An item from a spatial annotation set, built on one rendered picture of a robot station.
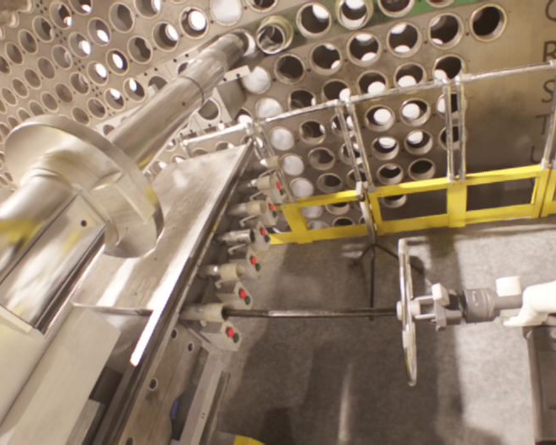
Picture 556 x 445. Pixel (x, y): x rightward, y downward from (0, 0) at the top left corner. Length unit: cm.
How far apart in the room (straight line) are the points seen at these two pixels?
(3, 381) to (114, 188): 52
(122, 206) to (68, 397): 50
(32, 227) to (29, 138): 19
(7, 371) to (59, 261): 35
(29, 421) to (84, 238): 43
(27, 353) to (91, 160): 49
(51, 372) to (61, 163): 47
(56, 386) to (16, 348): 13
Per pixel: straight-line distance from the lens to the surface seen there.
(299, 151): 282
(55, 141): 68
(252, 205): 136
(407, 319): 70
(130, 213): 62
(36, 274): 61
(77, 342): 89
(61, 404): 90
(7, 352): 90
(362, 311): 89
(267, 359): 195
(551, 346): 163
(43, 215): 63
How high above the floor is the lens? 164
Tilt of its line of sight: 38 degrees down
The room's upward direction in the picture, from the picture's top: 25 degrees counter-clockwise
